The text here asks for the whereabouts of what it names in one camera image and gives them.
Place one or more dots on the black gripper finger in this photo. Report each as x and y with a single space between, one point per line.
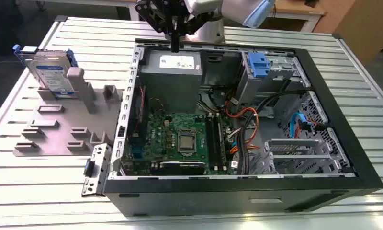
197 22
147 16

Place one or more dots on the hard disk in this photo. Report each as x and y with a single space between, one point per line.
52 76

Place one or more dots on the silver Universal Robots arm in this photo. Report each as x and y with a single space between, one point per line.
210 31

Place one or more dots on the metal disk bay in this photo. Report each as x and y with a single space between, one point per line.
300 157

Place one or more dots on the blue drive cage latch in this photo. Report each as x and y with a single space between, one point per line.
258 64

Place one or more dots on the grey power supply unit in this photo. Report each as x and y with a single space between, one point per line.
169 91

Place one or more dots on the wooden desk white legs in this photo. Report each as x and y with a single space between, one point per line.
293 7

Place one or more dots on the metal optical drive cage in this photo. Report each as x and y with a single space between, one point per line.
252 88

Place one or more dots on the silver CPU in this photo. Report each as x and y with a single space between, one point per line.
188 142

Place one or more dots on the black RAM slot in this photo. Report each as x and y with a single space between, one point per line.
222 143
213 143

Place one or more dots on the grey parts rack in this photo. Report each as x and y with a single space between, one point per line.
67 124

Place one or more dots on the green motherboard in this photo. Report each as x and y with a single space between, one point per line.
160 143

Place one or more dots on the brown wooden cabinet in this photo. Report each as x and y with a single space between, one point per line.
364 24

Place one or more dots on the metal CPU socket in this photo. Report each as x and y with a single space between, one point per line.
188 153

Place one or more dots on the black graphics card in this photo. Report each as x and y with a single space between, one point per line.
179 167

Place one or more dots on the black open PC case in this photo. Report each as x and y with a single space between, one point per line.
210 198

